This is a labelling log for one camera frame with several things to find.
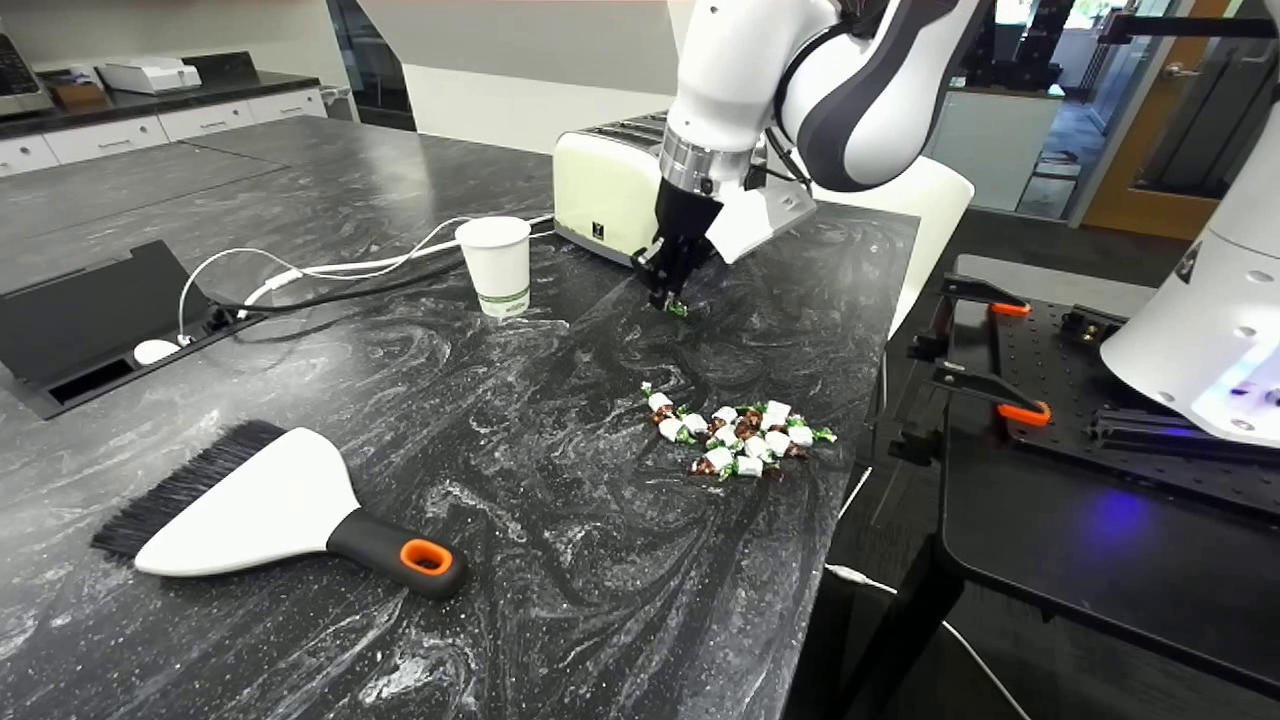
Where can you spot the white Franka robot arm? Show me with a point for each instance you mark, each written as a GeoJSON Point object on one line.
{"type": "Point", "coordinates": [745, 65]}

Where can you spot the white kitchen base cabinets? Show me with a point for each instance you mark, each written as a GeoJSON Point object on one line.
{"type": "Point", "coordinates": [121, 137]}

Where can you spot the brown countertop box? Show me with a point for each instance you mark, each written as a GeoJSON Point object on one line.
{"type": "Point", "coordinates": [75, 88]}

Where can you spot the white plug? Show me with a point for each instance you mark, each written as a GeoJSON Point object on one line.
{"type": "Point", "coordinates": [155, 354]}

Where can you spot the dark countertop machine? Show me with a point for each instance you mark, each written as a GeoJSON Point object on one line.
{"type": "Point", "coordinates": [16, 80]}

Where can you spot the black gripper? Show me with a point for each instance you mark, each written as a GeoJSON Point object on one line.
{"type": "Point", "coordinates": [690, 222]}

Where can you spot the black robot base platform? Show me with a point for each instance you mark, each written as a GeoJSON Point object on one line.
{"type": "Point", "coordinates": [1133, 587]}

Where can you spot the wooden door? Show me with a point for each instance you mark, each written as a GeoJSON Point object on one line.
{"type": "Point", "coordinates": [1133, 174]}

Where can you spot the black countertop appliance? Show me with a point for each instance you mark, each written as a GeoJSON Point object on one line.
{"type": "Point", "coordinates": [221, 65]}

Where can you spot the cream and chrome toaster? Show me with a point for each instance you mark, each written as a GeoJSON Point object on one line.
{"type": "Point", "coordinates": [607, 184]}

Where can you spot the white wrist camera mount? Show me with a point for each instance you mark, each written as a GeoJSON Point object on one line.
{"type": "Point", "coordinates": [745, 222]}

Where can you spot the white countertop appliance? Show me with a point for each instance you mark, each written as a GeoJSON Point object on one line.
{"type": "Point", "coordinates": [144, 74]}

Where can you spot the white plastic chair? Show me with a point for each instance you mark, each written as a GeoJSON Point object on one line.
{"type": "Point", "coordinates": [932, 222]}

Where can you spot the white paper cup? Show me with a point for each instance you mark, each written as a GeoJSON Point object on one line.
{"type": "Point", "coordinates": [495, 261]}

